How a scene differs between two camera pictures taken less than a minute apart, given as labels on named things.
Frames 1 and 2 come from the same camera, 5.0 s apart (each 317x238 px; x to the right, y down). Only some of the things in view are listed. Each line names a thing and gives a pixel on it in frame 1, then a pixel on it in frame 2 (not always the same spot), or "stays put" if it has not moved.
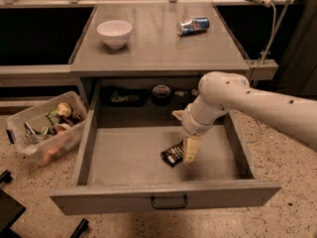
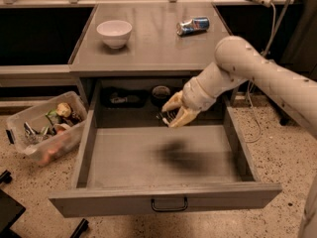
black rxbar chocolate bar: [173, 155] → [166, 116]
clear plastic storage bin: [51, 130] stays put
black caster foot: [80, 229] stays put
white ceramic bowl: [115, 33] stays put
